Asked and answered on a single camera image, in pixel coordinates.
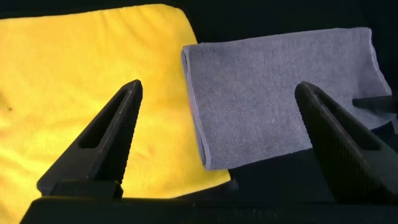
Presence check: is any yellow microfibre towel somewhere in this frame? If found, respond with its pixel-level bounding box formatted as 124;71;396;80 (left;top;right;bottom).
0;3;231;224

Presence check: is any grey towel with orange marks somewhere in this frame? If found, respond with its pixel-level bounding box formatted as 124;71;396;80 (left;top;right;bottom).
181;27;393;171

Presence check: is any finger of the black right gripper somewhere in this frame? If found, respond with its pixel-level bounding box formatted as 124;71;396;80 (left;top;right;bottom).
352;95;398;114

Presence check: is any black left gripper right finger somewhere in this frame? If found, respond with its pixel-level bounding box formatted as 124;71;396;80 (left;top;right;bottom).
294;80;398;205

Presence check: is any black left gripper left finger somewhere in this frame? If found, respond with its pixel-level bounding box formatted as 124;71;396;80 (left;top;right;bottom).
36;79;144;198

